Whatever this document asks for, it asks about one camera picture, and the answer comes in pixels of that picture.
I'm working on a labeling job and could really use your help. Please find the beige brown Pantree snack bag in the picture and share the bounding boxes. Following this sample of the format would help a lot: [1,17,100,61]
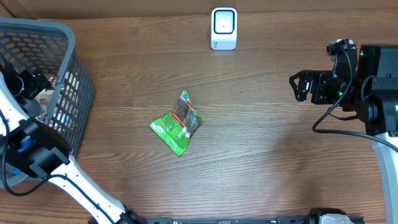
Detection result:
[35,75,57,122]

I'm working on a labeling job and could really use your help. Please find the green snack packet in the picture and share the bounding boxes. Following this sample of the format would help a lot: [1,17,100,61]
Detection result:
[150,90,203,156]

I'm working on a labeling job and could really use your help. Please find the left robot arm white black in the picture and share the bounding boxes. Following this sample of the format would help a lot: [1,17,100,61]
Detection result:
[1,64,145,223]

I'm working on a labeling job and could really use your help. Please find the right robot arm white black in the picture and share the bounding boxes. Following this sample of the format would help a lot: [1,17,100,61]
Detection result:
[289,39,397,223]

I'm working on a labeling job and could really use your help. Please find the white barcode scanner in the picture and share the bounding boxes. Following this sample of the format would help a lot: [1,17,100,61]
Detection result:
[210,7,238,50]

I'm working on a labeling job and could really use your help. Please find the grey plastic mesh basket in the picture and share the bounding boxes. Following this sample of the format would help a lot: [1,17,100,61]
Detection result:
[1,18,95,188]

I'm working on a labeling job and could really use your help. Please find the black rail at table edge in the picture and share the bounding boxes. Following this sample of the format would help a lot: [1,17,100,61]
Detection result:
[111,208,365,224]

